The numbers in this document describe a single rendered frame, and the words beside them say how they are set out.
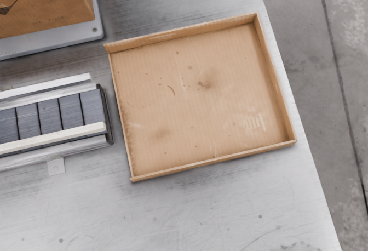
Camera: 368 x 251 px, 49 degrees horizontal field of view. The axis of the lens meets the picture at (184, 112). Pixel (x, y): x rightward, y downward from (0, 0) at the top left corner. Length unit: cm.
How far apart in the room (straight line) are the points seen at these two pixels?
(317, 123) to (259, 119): 94
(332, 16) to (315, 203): 122
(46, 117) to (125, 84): 16
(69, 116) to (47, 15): 19
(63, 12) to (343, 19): 134
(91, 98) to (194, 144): 20
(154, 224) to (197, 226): 8
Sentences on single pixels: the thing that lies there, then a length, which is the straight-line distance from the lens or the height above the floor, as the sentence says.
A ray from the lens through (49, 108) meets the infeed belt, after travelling 76.
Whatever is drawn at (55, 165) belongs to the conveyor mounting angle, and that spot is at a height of 83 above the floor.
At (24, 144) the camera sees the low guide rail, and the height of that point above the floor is 91.
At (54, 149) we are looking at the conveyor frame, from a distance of 75.
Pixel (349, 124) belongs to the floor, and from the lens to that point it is 174.
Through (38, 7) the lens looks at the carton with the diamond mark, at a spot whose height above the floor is 93.
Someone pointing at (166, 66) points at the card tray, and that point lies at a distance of 80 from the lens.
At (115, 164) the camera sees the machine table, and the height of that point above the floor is 83.
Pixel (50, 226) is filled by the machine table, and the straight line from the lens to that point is 78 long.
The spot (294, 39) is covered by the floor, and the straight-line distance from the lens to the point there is 180.
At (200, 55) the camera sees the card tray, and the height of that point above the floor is 83.
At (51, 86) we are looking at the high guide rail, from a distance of 68.
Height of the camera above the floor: 158
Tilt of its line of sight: 75 degrees down
